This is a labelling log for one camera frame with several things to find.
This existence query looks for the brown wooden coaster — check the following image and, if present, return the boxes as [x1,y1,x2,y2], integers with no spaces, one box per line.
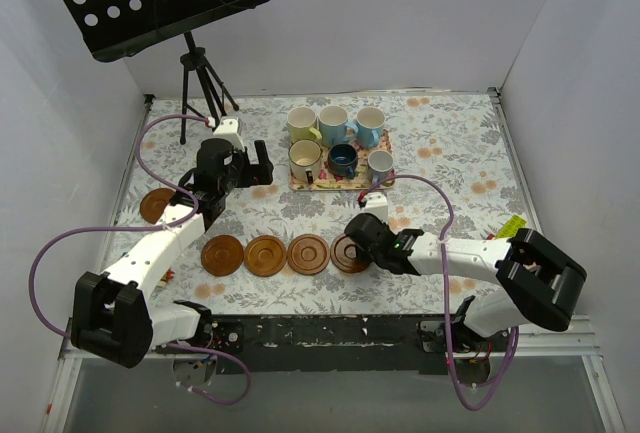
[201,235,244,277]
[139,188,175,224]
[244,235,287,277]
[287,234,330,276]
[330,234,371,274]

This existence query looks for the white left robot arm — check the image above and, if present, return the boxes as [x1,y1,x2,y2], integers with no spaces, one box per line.
[70,138,273,368]

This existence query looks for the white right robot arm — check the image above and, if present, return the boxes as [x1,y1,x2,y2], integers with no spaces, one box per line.
[345,213,587,351]

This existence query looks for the yellow-green mug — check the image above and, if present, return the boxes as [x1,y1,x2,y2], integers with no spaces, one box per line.
[287,107,322,143]

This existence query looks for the floral tablecloth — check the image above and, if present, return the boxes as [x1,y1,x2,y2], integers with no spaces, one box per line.
[93,90,557,317]

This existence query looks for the floral serving tray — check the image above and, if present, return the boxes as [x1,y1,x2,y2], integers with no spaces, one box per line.
[289,129,394,191]

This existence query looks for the grey-blue small mug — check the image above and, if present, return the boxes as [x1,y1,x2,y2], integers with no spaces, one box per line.
[367,150,394,185]

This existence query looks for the dark blue glazed mug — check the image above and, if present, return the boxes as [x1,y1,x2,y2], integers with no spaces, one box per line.
[328,144,358,180]

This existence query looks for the light blue mug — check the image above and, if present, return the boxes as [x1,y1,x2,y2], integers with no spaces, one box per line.
[318,106,359,148]

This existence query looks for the small colourful toy pieces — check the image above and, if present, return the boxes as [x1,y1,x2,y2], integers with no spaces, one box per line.
[161,269,174,284]

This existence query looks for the blue mug with white interior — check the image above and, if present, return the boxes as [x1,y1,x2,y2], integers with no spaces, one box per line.
[356,107,386,148]

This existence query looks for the lime green toy brick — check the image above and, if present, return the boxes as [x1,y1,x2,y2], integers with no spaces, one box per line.
[496,215,527,238]

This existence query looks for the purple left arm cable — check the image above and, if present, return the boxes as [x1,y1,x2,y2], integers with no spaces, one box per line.
[28,113,251,405]

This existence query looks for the cream mug with black handle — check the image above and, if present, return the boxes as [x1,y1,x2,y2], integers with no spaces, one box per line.
[288,140,322,185]

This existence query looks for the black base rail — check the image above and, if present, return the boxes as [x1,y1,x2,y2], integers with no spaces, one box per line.
[154,313,511,374]

